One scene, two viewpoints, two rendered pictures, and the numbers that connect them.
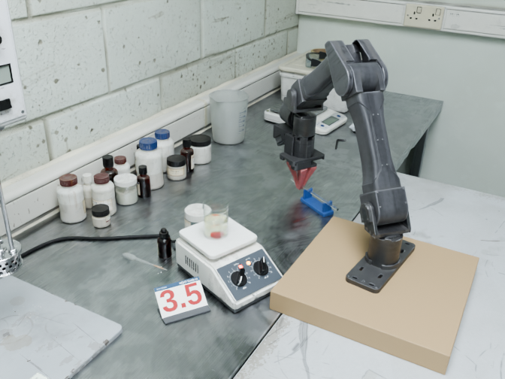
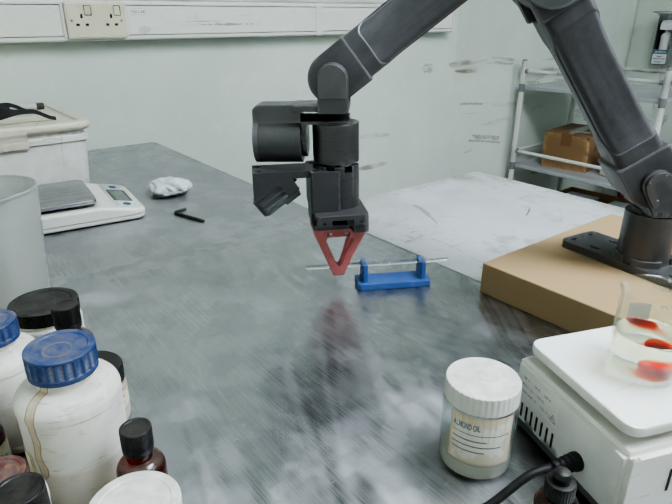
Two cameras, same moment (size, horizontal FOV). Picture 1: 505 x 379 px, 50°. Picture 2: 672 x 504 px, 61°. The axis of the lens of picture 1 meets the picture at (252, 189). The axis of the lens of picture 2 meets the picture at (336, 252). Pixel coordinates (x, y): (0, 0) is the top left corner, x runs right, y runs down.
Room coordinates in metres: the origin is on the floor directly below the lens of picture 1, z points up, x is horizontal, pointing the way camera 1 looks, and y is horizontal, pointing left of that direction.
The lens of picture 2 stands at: (0.99, 0.51, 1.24)
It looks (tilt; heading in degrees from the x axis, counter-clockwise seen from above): 23 degrees down; 295
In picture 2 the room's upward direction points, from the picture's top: straight up
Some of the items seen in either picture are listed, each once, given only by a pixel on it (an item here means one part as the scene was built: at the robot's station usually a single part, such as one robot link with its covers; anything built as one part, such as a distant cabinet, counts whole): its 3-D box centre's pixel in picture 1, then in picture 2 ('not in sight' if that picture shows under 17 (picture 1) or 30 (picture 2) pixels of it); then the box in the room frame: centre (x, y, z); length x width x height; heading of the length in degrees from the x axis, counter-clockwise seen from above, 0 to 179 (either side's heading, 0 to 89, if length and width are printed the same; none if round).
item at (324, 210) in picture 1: (317, 201); (392, 272); (1.21, -0.17, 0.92); 0.10 x 0.03 x 0.04; 33
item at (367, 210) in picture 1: (385, 217); (651, 188); (0.91, -0.26, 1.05); 0.09 x 0.06 x 0.06; 111
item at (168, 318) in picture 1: (182, 299); not in sight; (0.80, 0.12, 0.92); 0.09 x 0.06 x 0.04; 118
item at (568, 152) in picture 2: not in sight; (599, 167); (0.94, -2.32, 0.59); 0.65 x 0.48 x 0.93; 152
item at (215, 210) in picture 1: (214, 219); (653, 331); (0.92, 0.07, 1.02); 0.06 x 0.05 x 0.08; 137
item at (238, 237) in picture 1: (218, 235); (637, 371); (0.93, 0.07, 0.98); 0.12 x 0.12 x 0.01; 41
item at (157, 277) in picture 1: (161, 276); not in sight; (0.88, 0.18, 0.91); 0.06 x 0.06 x 0.02
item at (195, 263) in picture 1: (225, 259); (651, 410); (0.91, 0.05, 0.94); 0.22 x 0.13 x 0.08; 41
